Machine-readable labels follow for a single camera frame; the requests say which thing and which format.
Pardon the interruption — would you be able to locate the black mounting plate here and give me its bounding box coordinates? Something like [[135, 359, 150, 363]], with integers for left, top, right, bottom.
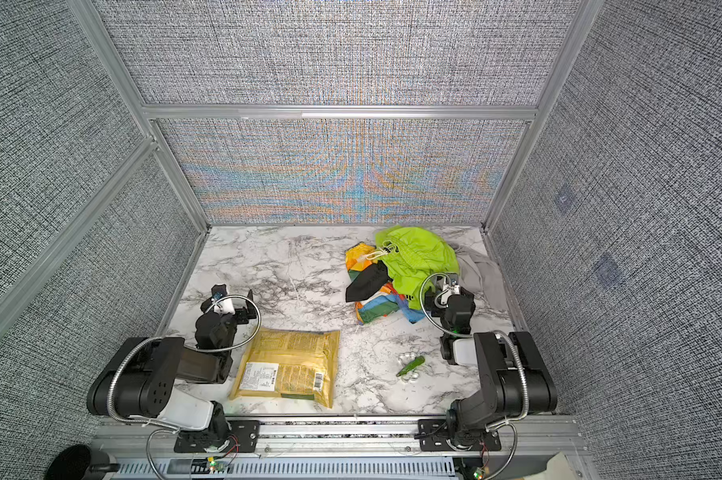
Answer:
[[173, 420, 261, 454], [414, 418, 502, 453]]

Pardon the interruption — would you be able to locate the lime green cloth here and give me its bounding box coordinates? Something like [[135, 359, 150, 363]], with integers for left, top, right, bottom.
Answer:
[[375, 226, 460, 310]]

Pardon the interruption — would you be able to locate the silver conduit cable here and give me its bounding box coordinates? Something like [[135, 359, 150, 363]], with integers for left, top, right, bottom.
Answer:
[[418, 272, 530, 424], [106, 293, 263, 427]]

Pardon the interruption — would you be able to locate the right silver conduit cable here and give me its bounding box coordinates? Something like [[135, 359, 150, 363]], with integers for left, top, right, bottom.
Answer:
[[418, 272, 530, 424]]

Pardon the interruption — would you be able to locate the multicolour zippered cloth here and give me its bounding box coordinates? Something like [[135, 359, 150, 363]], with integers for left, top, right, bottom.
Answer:
[[345, 243, 425, 325]]

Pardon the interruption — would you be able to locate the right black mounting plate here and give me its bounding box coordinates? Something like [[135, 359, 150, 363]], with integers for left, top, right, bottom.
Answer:
[[414, 418, 502, 453]]

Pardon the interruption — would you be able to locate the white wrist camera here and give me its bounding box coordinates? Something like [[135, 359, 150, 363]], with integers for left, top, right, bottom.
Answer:
[[434, 283, 461, 309], [211, 295, 236, 315]]

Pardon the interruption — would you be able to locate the left silver conduit cable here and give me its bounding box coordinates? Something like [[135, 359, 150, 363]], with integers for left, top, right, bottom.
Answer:
[[106, 293, 263, 427]]

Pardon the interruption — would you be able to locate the gold foil snack package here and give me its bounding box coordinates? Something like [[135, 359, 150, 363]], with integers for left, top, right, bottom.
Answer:
[[230, 328, 341, 409]]

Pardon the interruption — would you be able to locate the white slotted cable duct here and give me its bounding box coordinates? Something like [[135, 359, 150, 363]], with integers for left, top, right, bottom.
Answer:
[[114, 457, 458, 479]]

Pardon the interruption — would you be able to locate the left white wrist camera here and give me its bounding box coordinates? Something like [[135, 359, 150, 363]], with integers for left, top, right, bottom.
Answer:
[[211, 295, 236, 315]]

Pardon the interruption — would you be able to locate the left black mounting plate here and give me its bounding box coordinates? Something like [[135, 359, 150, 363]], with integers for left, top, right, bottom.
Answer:
[[173, 420, 261, 454]]

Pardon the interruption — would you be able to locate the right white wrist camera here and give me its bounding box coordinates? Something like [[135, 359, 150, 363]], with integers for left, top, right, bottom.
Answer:
[[434, 283, 461, 309]]

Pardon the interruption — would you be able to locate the grey cloth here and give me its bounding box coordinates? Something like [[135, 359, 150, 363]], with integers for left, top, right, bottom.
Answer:
[[451, 244, 509, 314]]

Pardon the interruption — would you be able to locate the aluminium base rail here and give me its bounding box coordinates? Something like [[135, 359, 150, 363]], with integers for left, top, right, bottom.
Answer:
[[91, 415, 599, 479]]

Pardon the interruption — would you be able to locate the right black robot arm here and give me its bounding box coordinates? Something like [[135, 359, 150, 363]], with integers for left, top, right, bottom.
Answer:
[[416, 273, 558, 452]]

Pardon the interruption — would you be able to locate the black cloth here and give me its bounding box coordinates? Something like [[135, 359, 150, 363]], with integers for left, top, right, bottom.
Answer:
[[345, 262, 390, 302]]

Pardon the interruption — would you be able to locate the green clear candy wrapper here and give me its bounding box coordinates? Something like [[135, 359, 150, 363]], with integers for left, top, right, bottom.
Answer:
[[396, 352, 425, 382]]

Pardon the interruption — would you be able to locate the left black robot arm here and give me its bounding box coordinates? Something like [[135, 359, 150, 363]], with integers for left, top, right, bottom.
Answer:
[[86, 284, 262, 453]]

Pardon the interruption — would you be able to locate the black round object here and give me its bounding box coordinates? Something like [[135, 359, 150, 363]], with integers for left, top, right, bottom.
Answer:
[[44, 444, 121, 480]]

